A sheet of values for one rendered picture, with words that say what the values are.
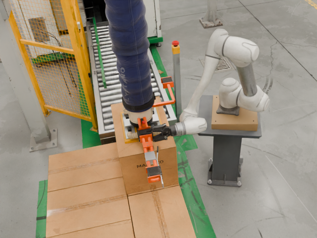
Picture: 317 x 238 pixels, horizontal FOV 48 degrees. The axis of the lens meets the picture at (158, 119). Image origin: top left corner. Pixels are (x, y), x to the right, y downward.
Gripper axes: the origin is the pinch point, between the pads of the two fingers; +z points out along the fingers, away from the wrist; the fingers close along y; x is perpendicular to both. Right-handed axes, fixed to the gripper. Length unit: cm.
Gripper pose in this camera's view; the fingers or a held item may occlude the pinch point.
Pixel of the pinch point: (145, 135)
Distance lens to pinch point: 235.3
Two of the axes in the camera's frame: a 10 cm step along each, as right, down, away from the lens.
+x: -2.1, -6.3, 7.5
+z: -9.8, 1.9, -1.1
